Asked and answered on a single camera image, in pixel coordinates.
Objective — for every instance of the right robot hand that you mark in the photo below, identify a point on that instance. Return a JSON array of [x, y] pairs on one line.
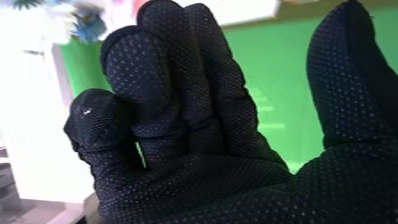
[[196, 143]]

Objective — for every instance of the blue flower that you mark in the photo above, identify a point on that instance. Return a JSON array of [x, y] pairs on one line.
[[89, 25]]

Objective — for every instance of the white flower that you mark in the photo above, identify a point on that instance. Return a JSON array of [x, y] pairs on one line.
[[59, 16]]

